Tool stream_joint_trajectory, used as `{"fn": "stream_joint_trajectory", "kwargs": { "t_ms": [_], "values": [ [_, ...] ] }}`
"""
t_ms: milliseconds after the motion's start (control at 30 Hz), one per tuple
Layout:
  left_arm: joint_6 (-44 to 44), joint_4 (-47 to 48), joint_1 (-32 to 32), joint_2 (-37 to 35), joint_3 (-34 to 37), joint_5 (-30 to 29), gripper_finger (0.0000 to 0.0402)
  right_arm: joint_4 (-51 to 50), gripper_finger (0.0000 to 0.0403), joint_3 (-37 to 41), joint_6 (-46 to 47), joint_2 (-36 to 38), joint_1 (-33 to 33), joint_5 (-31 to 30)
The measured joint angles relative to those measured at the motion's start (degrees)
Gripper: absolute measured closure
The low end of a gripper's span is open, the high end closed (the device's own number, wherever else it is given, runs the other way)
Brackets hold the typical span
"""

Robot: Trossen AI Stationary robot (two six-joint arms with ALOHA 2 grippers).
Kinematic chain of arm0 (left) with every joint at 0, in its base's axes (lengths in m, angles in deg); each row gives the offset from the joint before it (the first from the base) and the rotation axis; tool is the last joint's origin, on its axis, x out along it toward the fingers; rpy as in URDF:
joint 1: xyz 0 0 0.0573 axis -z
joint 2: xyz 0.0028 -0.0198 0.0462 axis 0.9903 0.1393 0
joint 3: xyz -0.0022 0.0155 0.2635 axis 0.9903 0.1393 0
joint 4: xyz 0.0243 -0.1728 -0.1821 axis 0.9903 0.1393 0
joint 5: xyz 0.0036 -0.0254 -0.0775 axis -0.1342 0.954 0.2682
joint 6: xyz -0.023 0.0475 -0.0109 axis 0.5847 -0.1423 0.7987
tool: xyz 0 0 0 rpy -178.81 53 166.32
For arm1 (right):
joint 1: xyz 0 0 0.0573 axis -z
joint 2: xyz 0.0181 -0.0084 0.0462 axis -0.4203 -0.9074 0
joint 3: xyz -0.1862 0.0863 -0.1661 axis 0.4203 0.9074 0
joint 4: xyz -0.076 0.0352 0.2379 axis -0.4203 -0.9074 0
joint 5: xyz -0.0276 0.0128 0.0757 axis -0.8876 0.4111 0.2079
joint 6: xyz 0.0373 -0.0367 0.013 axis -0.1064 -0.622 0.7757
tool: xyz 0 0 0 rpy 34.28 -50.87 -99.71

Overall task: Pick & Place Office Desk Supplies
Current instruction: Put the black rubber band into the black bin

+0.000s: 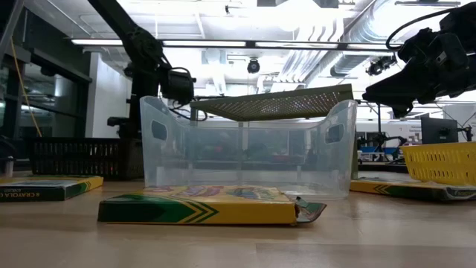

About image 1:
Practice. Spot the green perforated metal shelf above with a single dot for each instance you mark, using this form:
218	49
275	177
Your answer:
275	106

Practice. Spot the clear plastic bin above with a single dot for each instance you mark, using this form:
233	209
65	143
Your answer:
241	160

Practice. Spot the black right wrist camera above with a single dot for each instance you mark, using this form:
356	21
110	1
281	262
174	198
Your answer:
459	16

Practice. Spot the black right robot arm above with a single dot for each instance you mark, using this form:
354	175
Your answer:
469	80

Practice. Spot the long ceiling light strip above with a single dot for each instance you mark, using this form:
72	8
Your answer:
204	43

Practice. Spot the black ceiling spotlight cluster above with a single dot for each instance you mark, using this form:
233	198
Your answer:
379	65

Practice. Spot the white wall poster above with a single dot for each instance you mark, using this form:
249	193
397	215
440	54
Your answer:
415	134

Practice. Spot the Crayola crayon box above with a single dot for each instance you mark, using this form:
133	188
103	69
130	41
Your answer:
44	188
193	208
401	188

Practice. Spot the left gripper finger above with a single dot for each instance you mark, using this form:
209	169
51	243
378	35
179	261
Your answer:
152	124
135	126

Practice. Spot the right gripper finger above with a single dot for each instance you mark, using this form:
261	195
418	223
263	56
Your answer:
398	89
403	111

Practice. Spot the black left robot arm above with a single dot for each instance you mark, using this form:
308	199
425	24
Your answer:
122	22

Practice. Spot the thin black pole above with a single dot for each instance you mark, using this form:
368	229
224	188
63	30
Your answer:
378	126

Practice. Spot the black computer monitor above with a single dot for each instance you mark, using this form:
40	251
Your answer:
439	130

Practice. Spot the yellow plastic basket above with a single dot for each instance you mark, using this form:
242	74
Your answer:
442	164

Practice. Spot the black mesh basket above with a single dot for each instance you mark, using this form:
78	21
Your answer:
85	156

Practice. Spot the small silver cylinder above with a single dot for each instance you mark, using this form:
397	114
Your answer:
8	167

